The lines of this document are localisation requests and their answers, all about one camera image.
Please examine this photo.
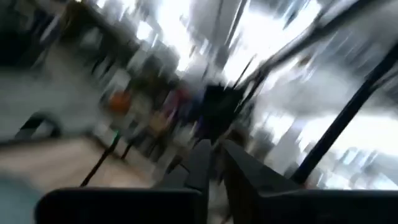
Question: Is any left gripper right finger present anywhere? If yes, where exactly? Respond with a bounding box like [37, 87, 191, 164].
[222, 139, 301, 224]

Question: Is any black frame post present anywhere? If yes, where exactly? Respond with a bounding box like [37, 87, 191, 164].
[290, 42, 398, 186]

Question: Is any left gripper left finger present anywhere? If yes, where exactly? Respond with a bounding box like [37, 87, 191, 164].
[154, 139, 213, 224]

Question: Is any black arched handle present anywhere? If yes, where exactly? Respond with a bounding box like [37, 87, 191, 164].
[14, 112, 62, 141]

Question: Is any pale green plate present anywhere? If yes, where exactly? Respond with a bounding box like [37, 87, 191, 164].
[0, 175, 43, 224]

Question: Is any black thin cable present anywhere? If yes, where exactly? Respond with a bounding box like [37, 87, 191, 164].
[79, 131, 121, 188]

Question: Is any black frame bar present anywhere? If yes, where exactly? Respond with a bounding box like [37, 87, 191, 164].
[234, 0, 377, 94]

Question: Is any orange object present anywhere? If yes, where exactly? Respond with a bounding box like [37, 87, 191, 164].
[108, 91, 133, 114]

